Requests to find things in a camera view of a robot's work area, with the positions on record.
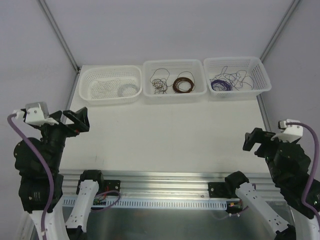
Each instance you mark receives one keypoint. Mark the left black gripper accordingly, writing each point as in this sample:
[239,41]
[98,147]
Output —
[66,126]

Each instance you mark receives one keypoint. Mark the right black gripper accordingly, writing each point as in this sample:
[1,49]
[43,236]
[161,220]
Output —
[261,144]

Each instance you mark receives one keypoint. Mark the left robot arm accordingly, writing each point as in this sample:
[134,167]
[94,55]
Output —
[38,157]

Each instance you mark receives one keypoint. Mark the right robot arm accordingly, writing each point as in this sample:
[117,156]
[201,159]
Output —
[291,156]

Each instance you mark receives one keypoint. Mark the left white perforated basket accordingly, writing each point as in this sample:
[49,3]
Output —
[110,85]

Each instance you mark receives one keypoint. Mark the white perforated basket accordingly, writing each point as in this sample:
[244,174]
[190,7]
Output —
[236,78]
[110,85]
[177,81]

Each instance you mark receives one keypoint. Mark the right white perforated basket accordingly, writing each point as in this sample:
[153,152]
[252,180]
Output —
[236,78]

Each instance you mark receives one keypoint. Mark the middle white perforated basket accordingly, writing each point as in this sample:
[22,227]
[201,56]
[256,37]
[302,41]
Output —
[177,81]

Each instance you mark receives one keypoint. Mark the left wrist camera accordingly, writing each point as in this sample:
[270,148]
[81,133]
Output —
[36,114]

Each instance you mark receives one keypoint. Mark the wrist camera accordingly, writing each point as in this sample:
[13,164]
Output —
[36,114]
[289,132]

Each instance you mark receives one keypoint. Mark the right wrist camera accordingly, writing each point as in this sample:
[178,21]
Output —
[289,132]

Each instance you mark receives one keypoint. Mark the left frame post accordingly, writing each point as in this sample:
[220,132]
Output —
[53,24]

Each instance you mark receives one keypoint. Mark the frame post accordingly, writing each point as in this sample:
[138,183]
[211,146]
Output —
[53,24]
[293,6]

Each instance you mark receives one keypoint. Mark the aluminium mounting rail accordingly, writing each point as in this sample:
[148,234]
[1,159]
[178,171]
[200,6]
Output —
[171,185]

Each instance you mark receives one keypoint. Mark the white slotted cable duct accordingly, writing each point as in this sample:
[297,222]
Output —
[136,203]

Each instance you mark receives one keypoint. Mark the right frame post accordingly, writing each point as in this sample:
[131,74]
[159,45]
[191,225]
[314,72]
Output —
[293,6]

